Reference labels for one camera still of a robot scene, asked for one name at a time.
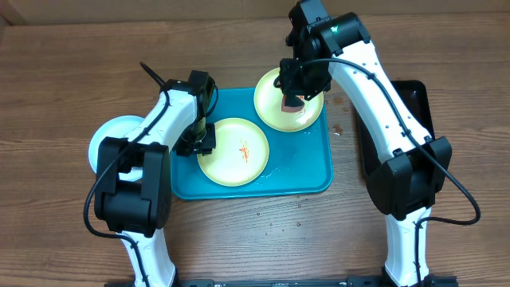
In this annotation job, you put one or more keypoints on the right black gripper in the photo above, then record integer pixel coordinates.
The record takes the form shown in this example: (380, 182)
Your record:
(294, 88)

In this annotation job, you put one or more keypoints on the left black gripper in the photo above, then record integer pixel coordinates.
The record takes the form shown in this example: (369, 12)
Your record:
(205, 147)

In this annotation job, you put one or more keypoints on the red and green sponge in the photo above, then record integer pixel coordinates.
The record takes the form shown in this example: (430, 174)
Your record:
(291, 104)

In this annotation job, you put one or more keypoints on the yellow-green plate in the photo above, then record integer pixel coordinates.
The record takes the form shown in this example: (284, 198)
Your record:
(268, 100)
(241, 153)

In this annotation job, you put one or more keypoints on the light blue plate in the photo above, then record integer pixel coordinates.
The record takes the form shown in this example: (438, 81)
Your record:
(117, 127)

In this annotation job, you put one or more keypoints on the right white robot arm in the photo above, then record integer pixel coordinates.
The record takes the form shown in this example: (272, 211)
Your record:
(403, 161)

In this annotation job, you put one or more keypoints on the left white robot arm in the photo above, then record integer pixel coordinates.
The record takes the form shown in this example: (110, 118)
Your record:
(131, 197)

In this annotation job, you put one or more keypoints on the teal plastic tray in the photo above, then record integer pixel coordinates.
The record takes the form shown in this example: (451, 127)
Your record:
(299, 162)

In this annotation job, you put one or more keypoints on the black rectangular tray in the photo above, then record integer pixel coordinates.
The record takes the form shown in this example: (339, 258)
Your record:
(414, 96)

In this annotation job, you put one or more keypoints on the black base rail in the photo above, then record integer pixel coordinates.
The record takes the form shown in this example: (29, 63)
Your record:
(353, 281)

